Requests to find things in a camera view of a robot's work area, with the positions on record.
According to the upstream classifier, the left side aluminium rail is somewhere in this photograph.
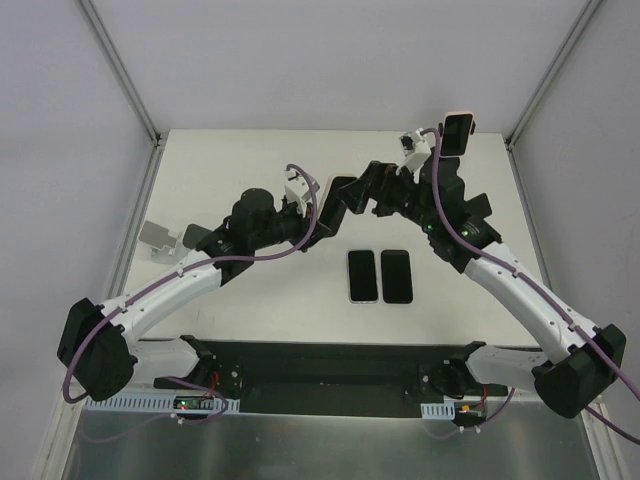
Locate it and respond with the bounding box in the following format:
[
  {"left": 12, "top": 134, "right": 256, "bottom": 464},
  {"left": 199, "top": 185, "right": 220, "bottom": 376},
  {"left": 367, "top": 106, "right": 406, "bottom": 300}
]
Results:
[{"left": 98, "top": 137, "right": 166, "bottom": 301}]

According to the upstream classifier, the aluminium frame post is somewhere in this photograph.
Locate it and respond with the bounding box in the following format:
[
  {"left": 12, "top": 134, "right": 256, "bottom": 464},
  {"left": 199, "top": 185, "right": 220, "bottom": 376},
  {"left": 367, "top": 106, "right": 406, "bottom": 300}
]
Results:
[
  {"left": 505, "top": 0, "right": 606, "bottom": 152},
  {"left": 75, "top": 0, "right": 162, "bottom": 146}
]

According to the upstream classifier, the right aluminium frame post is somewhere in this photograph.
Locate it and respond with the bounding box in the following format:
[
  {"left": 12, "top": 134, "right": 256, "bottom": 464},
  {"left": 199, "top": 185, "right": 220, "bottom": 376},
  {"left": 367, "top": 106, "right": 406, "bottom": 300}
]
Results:
[{"left": 505, "top": 0, "right": 606, "bottom": 152}]

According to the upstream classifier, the pink phone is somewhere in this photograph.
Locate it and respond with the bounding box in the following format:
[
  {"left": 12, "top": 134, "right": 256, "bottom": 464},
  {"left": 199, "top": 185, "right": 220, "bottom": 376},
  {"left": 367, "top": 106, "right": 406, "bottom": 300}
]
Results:
[
  {"left": 438, "top": 110, "right": 475, "bottom": 158},
  {"left": 318, "top": 174, "right": 356, "bottom": 237}
]

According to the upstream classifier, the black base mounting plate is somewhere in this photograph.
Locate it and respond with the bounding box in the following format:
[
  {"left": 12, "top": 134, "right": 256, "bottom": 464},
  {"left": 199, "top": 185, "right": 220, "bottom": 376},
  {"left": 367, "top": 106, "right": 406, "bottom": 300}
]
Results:
[{"left": 149, "top": 335, "right": 519, "bottom": 417}]

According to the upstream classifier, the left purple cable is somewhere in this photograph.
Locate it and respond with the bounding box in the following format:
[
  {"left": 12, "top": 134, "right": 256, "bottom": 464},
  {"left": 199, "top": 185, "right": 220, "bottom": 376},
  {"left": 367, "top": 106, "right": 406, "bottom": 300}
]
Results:
[{"left": 62, "top": 163, "right": 322, "bottom": 444}]

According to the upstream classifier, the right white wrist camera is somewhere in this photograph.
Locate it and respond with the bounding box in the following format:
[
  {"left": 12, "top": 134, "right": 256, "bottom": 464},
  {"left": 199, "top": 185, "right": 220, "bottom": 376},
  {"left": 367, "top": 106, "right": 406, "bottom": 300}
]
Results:
[{"left": 399, "top": 129, "right": 435, "bottom": 173}]

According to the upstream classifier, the white cable duct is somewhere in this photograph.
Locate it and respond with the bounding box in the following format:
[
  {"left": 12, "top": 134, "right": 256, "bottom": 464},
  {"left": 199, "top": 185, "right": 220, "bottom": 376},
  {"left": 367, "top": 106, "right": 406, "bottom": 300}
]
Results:
[
  {"left": 84, "top": 393, "right": 240, "bottom": 415},
  {"left": 420, "top": 399, "right": 456, "bottom": 421}
]

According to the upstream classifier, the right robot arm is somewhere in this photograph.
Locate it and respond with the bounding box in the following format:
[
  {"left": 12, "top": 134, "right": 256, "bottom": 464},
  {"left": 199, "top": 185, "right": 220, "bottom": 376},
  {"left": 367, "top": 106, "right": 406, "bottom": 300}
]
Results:
[{"left": 338, "top": 157, "right": 626, "bottom": 418}]

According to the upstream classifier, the left white cable duct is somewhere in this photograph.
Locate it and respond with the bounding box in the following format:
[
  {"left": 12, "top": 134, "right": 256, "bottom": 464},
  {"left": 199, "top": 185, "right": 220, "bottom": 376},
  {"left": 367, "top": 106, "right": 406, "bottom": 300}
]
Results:
[{"left": 84, "top": 393, "right": 240, "bottom": 415}]

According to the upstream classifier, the pink phone upright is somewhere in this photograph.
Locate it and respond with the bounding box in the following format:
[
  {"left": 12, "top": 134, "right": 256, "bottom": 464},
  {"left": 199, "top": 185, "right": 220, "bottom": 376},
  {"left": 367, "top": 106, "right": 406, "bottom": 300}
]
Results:
[{"left": 438, "top": 110, "right": 475, "bottom": 158}]

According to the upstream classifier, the right white cable duct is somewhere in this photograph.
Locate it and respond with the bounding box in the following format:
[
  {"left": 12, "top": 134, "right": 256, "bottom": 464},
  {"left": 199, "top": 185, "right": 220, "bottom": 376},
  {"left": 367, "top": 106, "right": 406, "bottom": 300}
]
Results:
[{"left": 420, "top": 399, "right": 456, "bottom": 421}]

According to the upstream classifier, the round brown base stand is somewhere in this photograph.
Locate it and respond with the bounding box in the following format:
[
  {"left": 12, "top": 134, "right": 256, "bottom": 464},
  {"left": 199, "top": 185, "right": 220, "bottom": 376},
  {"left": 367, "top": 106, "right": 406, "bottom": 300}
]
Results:
[{"left": 181, "top": 224, "right": 211, "bottom": 249}]

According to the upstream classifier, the black square base stand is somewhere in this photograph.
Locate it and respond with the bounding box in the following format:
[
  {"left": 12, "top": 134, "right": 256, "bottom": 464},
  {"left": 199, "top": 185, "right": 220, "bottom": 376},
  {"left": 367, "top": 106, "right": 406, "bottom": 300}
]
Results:
[{"left": 464, "top": 193, "right": 493, "bottom": 220}]

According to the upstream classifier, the white phone stand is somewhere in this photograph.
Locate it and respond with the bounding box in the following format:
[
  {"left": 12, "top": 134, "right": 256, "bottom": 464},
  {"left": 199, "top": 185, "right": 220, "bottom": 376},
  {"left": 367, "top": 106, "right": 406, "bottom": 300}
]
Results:
[{"left": 138, "top": 220, "right": 188, "bottom": 264}]

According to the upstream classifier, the black phone white case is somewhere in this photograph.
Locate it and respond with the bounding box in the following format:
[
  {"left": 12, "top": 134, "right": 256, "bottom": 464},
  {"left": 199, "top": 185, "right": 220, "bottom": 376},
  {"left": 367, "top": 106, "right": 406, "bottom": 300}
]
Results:
[{"left": 347, "top": 250, "right": 378, "bottom": 303}]

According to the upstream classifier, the left aluminium frame post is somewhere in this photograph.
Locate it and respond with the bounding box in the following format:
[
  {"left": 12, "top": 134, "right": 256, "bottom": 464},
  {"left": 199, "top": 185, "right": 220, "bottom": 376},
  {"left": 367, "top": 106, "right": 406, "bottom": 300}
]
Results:
[{"left": 75, "top": 0, "right": 162, "bottom": 146}]

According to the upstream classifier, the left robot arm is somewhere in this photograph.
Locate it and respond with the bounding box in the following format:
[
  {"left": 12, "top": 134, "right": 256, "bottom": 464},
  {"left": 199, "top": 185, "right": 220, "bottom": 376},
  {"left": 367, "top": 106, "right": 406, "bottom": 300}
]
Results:
[{"left": 57, "top": 185, "right": 328, "bottom": 404}]

